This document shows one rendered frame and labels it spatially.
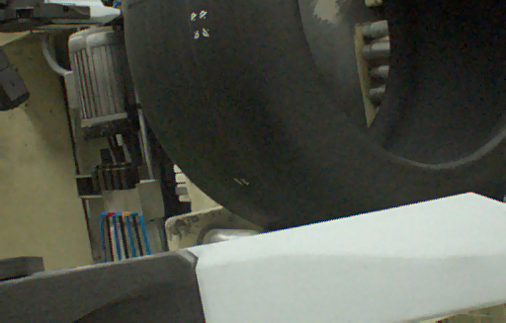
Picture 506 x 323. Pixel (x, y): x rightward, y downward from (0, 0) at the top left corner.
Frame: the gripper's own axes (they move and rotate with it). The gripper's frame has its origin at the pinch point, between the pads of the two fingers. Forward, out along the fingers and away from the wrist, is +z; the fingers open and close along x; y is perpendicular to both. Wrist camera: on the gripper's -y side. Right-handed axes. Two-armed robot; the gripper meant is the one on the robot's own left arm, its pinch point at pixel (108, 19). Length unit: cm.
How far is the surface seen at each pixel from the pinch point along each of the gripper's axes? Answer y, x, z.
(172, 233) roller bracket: -26.2, 25.8, 20.2
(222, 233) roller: -26.5, 20.0, 25.0
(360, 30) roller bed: 5, 39, 69
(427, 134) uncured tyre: -15, 12, 58
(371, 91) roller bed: -6, 38, 69
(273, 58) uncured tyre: -6.2, -11.7, 13.6
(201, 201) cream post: -22, 36, 31
